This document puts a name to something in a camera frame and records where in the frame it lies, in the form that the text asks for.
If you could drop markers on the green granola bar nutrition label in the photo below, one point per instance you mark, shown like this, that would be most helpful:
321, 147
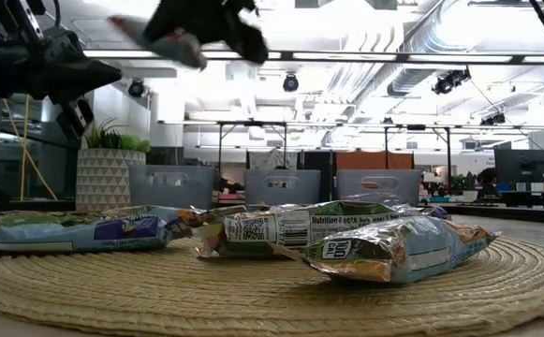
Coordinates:
299, 229

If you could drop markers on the dark office desk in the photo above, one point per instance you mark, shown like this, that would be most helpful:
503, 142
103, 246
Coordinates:
533, 199

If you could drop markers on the black ceiling spotlight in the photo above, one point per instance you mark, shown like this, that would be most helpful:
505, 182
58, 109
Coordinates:
290, 83
136, 88

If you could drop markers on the black background rig frame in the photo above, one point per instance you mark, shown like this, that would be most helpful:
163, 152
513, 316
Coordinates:
253, 123
416, 127

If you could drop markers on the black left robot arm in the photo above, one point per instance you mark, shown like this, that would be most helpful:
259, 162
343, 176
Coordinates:
0, 70

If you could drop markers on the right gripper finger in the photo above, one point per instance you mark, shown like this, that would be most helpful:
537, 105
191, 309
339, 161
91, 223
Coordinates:
250, 44
164, 28

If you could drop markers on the silver ventilation duct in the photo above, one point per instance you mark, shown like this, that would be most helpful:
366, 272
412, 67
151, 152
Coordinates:
416, 70

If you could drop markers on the black computer monitor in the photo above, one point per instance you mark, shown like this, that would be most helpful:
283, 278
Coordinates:
522, 166

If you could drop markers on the light blue orange granola bar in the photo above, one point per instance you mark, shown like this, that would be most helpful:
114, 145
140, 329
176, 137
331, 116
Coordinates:
416, 253

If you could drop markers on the succulent in triangle-pattern pot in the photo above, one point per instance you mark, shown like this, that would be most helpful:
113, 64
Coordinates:
107, 178

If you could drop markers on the black ceiling track lights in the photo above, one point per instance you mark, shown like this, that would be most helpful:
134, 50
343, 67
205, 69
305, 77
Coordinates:
447, 83
494, 119

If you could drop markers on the grey translucent plastic bin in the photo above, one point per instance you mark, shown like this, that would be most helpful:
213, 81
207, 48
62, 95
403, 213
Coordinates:
173, 192
402, 185
257, 192

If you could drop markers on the round woven straw placemat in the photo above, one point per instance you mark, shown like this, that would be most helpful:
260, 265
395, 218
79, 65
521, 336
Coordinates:
206, 299

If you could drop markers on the orange partition panel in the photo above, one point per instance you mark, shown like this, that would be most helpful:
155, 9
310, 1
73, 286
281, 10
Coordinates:
374, 160

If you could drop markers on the person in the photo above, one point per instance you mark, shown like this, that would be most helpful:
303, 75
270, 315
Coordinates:
487, 180

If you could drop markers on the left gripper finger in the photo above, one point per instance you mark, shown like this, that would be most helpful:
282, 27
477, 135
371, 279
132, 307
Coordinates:
93, 70
86, 89

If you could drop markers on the small plant in white pot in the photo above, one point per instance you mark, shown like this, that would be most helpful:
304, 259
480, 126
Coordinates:
469, 194

